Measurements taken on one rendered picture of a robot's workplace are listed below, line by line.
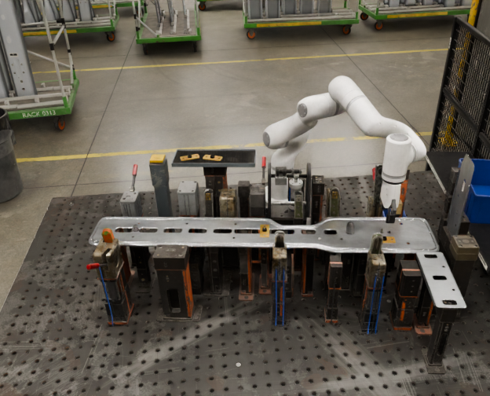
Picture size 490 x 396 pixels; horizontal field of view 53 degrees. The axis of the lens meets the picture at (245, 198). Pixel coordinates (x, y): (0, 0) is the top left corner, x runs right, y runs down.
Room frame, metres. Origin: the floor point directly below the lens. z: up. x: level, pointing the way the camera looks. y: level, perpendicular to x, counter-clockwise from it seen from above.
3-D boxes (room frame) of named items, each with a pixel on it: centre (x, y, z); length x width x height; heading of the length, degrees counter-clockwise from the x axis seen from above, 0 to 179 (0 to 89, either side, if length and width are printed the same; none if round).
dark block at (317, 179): (1.79, -0.32, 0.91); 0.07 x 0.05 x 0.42; 176
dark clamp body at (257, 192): (1.80, -0.06, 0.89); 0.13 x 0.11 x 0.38; 176
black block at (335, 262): (1.41, -0.33, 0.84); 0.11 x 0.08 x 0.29; 176
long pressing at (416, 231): (1.59, -0.05, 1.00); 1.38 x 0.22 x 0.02; 86
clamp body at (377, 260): (1.36, -0.47, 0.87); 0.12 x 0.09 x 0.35; 176
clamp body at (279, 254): (1.42, -0.12, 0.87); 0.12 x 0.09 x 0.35; 176
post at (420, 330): (1.35, -0.68, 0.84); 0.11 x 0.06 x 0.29; 176
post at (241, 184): (1.82, 0.00, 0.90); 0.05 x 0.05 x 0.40; 86
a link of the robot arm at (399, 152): (1.51, -0.54, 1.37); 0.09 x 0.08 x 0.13; 115
